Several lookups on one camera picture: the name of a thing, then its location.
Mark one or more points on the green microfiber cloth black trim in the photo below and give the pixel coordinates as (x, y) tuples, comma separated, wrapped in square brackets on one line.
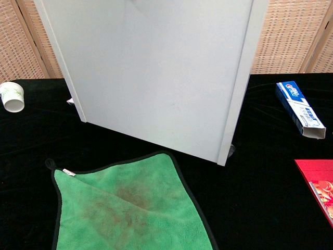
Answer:
[(125, 205)]

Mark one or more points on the white cabinet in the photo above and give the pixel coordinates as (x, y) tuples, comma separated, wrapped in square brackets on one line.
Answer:
[(161, 73)]

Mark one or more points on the small white plastic piece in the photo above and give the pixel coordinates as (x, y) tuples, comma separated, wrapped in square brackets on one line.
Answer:
[(70, 101)]

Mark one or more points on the black velvet tablecloth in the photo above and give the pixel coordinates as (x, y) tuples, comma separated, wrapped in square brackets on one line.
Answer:
[(260, 203)]

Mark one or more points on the blue white toothpaste box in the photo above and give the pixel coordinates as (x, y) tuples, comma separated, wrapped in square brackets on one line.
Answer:
[(299, 106)]

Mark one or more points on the woven rattan screen panel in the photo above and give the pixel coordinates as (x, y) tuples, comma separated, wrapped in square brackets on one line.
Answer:
[(18, 44), (286, 36)]

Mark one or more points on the white paper cup green print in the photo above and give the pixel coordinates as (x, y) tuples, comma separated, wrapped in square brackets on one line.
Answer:
[(12, 96)]

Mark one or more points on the red printed gift box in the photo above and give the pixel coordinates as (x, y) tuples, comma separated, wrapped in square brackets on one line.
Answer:
[(318, 174)]

